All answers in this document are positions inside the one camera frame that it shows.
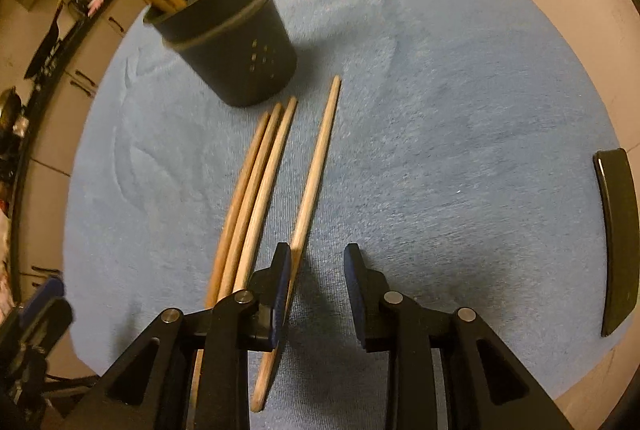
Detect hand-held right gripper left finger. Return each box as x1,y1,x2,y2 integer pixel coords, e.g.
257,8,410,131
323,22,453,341
62,242,293,430

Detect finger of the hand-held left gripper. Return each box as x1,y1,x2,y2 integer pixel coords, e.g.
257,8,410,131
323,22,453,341
20,277,75,351

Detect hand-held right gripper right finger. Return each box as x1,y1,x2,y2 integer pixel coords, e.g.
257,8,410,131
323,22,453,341
344,242,576,430

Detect black utensil holder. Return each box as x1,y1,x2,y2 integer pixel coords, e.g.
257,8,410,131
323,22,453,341
142,0,298,107

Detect beige kitchen cabinet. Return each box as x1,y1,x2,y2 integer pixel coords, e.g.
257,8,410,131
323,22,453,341
15,0,151,361

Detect blue tablecloth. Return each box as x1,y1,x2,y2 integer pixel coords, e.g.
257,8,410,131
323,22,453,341
65,0,631,430

